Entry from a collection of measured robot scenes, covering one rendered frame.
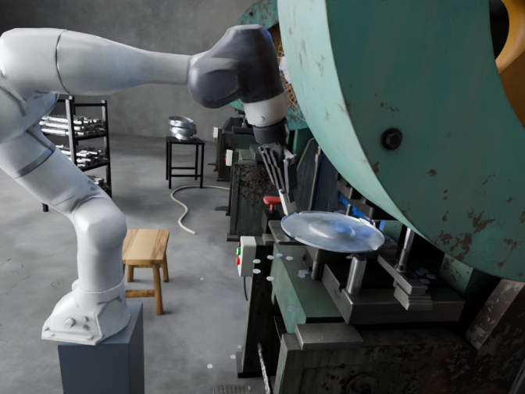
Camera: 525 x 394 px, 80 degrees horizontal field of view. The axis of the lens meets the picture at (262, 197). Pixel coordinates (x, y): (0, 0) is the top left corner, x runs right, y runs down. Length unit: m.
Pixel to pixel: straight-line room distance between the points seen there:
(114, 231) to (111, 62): 0.37
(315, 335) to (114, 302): 0.56
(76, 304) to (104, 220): 0.30
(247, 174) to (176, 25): 5.47
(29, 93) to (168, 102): 6.75
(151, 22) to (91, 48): 6.91
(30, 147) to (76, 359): 0.58
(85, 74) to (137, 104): 6.90
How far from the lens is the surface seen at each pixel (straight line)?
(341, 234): 0.88
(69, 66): 0.66
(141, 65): 0.73
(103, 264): 0.92
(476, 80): 0.40
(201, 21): 7.49
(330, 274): 0.87
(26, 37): 0.70
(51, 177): 0.83
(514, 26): 0.57
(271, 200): 1.16
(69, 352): 1.07
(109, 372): 1.09
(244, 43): 0.61
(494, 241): 0.49
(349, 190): 0.85
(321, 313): 0.82
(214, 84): 0.61
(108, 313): 1.01
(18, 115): 0.71
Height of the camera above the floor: 1.13
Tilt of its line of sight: 18 degrees down
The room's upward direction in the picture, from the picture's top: 6 degrees clockwise
